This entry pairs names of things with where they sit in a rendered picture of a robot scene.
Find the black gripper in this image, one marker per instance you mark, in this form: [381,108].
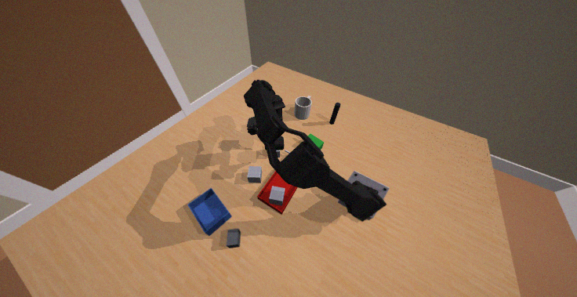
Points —
[279,143]

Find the red tray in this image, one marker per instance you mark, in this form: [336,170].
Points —
[277,181]

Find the green block with grey pin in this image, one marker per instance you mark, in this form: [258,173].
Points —
[317,141]

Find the blue open bin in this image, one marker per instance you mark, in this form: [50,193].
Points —
[209,211]

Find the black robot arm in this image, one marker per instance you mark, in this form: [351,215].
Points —
[305,166]

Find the grey mug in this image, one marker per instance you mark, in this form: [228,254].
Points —
[302,107]

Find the black cylinder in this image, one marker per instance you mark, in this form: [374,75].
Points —
[334,113]

